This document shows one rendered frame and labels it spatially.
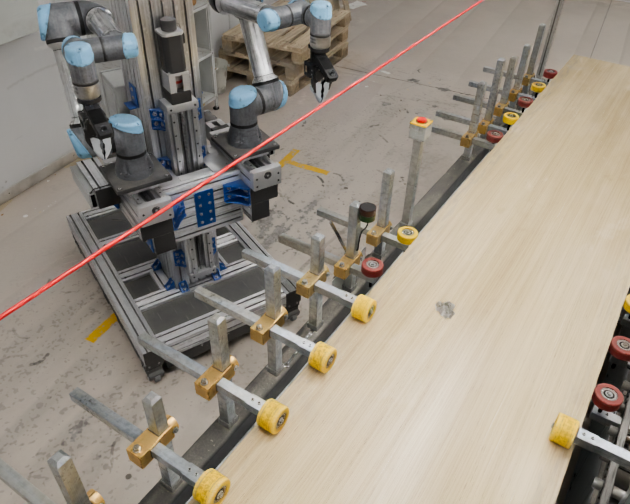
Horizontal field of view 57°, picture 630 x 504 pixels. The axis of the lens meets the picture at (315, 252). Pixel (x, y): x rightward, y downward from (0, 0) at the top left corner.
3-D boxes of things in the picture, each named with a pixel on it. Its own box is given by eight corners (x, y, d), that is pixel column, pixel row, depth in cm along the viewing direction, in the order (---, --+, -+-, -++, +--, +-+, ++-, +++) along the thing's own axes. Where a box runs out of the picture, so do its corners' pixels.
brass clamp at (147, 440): (127, 458, 149) (123, 447, 146) (165, 421, 158) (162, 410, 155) (144, 471, 147) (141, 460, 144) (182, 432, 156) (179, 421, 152)
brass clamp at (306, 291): (294, 292, 199) (294, 281, 195) (316, 271, 208) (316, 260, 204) (309, 300, 196) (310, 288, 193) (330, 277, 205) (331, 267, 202)
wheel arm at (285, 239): (278, 244, 235) (278, 235, 232) (283, 239, 237) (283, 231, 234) (373, 285, 217) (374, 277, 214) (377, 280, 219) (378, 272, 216)
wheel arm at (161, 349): (137, 344, 178) (135, 336, 175) (146, 337, 180) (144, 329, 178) (270, 424, 157) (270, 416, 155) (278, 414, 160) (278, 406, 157)
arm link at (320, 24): (321, -3, 209) (337, 3, 204) (320, 28, 215) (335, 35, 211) (304, 1, 204) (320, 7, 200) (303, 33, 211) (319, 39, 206)
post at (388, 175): (372, 265, 253) (383, 170, 223) (375, 261, 255) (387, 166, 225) (379, 268, 252) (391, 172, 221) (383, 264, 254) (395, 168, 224)
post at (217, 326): (220, 424, 185) (206, 317, 154) (227, 417, 187) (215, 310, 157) (229, 430, 183) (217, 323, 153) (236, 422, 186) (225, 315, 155)
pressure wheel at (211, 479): (218, 469, 147) (201, 499, 145) (204, 466, 140) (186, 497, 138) (236, 481, 145) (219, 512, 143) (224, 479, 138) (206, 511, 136)
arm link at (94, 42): (100, 55, 186) (106, 68, 179) (63, 60, 182) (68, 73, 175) (94, 30, 181) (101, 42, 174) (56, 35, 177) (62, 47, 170)
